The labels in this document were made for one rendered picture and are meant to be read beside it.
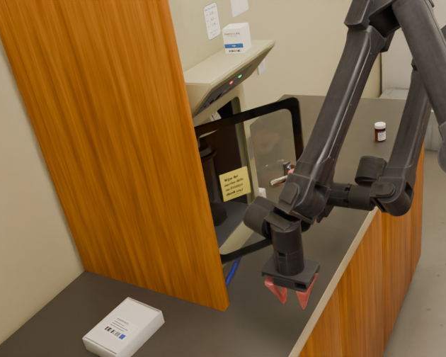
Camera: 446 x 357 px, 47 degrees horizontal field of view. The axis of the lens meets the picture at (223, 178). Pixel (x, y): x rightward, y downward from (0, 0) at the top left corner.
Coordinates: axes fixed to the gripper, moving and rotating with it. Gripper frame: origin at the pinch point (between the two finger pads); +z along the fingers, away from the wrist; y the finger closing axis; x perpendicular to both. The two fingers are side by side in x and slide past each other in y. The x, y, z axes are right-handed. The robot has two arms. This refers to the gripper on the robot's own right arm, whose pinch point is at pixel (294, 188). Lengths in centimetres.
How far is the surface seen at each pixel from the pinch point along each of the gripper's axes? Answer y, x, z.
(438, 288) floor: -121, -107, -15
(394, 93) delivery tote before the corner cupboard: -92, -281, 49
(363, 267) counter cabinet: -48, -30, -6
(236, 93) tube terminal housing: 19.3, -13.4, 20.2
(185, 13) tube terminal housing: 45.0, 1.9, 19.8
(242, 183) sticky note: 2.5, 4.2, 12.1
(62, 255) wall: -16, 26, 64
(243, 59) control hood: 32.7, -1.7, 9.0
